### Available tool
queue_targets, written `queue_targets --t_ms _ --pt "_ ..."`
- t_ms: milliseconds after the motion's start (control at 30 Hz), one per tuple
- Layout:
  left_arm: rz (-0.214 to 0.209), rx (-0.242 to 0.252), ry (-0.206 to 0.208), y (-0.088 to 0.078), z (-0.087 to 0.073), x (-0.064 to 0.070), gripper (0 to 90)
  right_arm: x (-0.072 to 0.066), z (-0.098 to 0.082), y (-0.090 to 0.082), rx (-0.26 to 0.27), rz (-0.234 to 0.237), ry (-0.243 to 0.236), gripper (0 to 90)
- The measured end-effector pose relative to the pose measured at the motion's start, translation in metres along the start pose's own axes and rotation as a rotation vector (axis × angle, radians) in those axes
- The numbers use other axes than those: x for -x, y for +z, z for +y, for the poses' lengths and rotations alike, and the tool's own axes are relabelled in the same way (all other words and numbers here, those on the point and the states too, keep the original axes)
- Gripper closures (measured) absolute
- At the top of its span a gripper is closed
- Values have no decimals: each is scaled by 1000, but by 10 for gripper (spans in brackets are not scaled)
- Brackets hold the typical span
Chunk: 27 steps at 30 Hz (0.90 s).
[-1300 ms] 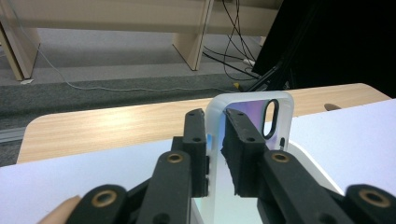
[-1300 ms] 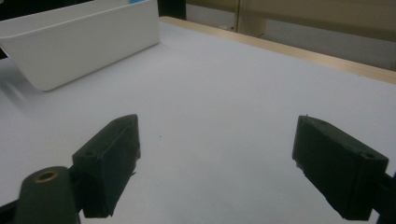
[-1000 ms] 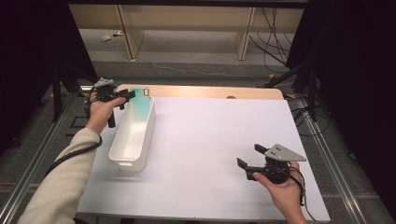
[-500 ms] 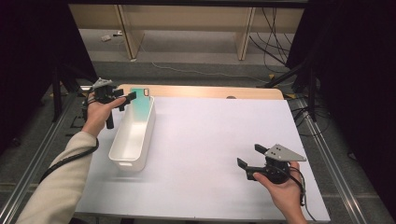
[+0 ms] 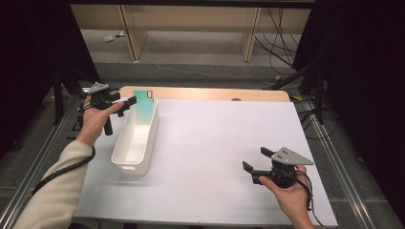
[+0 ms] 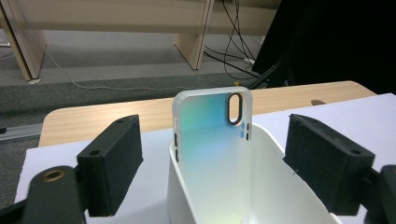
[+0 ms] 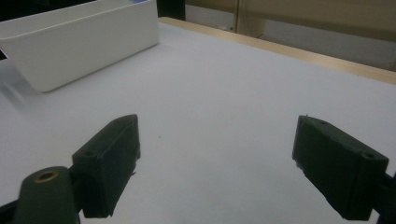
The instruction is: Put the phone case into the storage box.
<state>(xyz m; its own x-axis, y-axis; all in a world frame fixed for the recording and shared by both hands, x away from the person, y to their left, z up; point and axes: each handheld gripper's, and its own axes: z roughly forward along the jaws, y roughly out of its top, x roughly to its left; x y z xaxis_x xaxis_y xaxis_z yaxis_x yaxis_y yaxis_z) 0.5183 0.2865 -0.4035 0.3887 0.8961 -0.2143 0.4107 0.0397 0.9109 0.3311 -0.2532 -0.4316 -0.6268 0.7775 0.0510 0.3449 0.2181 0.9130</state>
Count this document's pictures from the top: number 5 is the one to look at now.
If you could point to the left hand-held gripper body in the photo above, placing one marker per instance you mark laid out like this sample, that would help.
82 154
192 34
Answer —
102 95

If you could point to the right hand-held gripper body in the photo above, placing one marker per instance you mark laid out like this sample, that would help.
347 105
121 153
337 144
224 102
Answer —
285 173

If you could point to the white plastic bin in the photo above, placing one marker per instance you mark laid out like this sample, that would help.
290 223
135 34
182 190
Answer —
133 143

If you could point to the person's left hand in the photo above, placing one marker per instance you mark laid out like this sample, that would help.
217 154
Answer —
94 122

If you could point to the person's right hand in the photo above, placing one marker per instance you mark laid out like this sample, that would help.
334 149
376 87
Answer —
293 200

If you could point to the white table sheet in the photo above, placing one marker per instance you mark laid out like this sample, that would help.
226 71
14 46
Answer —
207 152

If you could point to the small white box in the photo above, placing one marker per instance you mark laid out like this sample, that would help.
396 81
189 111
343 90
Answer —
108 38

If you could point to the small grey floor item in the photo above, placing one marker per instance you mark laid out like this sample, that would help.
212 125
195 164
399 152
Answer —
120 33

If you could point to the black metal stand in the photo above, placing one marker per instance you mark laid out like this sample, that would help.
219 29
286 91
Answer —
318 95

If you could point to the black curtain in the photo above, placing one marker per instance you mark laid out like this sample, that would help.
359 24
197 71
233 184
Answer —
31 47
366 63

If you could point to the light wooden desk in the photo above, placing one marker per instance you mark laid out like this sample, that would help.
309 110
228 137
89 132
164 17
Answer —
191 19

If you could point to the metal floor rail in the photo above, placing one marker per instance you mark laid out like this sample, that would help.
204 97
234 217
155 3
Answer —
51 140
345 181

